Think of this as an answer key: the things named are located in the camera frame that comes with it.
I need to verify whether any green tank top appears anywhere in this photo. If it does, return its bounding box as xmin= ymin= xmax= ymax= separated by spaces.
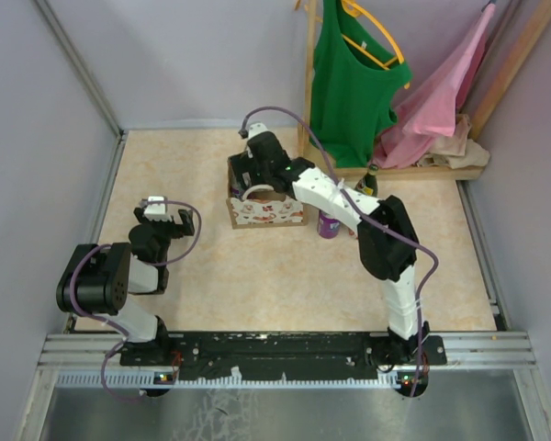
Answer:
xmin=309 ymin=0 xmax=413 ymax=169

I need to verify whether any beige cloth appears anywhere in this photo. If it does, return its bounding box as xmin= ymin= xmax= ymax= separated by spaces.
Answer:
xmin=416 ymin=114 xmax=490 ymax=169

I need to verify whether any aluminium rail frame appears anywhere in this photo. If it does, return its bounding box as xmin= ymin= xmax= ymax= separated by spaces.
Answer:
xmin=39 ymin=332 xmax=536 ymax=369

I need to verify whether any green glass bottle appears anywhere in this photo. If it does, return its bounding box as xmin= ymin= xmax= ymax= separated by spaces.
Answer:
xmin=354 ymin=164 xmax=378 ymax=197

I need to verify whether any yellow clothes hanger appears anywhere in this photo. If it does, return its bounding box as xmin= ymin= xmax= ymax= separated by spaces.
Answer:
xmin=294 ymin=0 xmax=411 ymax=90

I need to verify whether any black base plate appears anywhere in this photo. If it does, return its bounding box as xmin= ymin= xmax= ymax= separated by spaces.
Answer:
xmin=120 ymin=330 xmax=446 ymax=381

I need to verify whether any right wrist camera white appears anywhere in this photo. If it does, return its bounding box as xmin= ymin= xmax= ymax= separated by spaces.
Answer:
xmin=238 ymin=122 xmax=268 ymax=140

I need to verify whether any canvas tote bag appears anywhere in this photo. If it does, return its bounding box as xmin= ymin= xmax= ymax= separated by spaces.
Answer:
xmin=226 ymin=160 xmax=308 ymax=230

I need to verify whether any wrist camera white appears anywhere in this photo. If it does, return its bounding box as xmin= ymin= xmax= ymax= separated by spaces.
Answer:
xmin=140 ymin=196 xmax=171 ymax=221
xmin=238 ymin=122 xmax=268 ymax=140

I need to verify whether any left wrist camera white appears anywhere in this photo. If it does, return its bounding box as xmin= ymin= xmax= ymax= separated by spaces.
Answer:
xmin=140 ymin=196 xmax=171 ymax=221

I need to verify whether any white cable duct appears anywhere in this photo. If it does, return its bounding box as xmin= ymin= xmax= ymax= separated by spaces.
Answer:
xmin=54 ymin=370 xmax=431 ymax=390

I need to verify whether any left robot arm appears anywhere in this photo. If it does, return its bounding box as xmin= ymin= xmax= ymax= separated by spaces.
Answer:
xmin=55 ymin=197 xmax=202 ymax=366

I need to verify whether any pink shirt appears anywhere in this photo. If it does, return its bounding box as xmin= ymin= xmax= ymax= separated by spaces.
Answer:
xmin=373 ymin=2 xmax=496 ymax=169

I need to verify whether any wooden clothes rack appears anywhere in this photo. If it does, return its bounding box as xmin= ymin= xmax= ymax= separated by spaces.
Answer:
xmin=294 ymin=1 xmax=551 ymax=181

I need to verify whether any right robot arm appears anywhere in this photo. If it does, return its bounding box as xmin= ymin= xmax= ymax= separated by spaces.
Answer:
xmin=229 ymin=124 xmax=428 ymax=365

